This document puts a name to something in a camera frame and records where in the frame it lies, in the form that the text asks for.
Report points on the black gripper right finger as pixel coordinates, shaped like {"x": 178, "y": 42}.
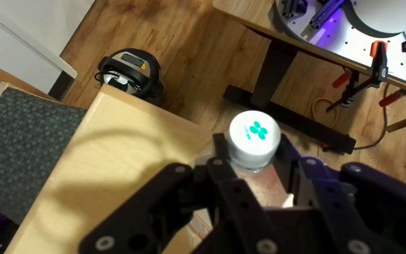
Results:
{"x": 353, "y": 211}

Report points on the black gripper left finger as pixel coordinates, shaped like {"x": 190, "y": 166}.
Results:
{"x": 203, "y": 211}

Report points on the bottle with white cap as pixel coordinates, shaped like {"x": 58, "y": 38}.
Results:
{"x": 254, "y": 135}

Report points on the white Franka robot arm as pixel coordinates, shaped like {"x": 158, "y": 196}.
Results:
{"x": 386, "y": 14}

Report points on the black yellow round device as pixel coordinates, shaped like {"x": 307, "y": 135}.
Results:
{"x": 130, "y": 70}

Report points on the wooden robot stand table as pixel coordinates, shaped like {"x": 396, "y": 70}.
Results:
{"x": 278, "y": 60}

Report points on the wooden chair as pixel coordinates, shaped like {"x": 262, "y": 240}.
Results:
{"x": 20, "y": 149}

